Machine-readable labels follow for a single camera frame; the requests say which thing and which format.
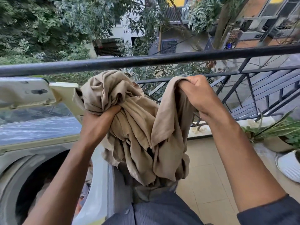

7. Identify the person's right hand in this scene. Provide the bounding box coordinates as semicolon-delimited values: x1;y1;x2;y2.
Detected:
177;75;226;120

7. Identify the person's left hand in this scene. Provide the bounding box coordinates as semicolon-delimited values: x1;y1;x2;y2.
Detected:
80;105;122;145

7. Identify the beige cloth garment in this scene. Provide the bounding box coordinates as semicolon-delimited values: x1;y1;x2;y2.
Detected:
72;70;200;187

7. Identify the person's left forearm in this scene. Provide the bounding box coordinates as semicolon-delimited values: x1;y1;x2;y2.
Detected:
23;135;108;225

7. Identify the person's right forearm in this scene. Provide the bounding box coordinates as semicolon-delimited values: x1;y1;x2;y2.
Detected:
201;110;287;212

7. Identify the black metal balcony railing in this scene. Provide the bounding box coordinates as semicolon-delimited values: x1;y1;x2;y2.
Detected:
0;44;300;128

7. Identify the white building across street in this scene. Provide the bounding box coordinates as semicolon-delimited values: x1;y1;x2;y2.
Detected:
92;0;211;56

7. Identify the grey top-load washing machine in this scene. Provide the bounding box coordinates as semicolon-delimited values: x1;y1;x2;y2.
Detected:
0;77;118;225

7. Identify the cream washing machine lid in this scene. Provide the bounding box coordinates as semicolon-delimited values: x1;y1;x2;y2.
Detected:
0;77;85;117

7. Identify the orange building with air conditioners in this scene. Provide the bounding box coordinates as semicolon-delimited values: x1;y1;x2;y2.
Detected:
209;0;300;50

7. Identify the green leafy tree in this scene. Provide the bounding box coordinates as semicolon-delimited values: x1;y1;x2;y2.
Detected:
0;0;225;85

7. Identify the green potted plant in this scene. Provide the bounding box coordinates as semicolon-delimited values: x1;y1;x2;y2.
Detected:
241;110;300;153

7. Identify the person's dark grey shirt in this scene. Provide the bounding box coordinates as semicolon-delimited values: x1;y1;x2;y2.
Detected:
103;162;300;225

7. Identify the white round plant pot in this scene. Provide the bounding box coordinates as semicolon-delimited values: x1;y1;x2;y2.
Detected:
275;150;300;183

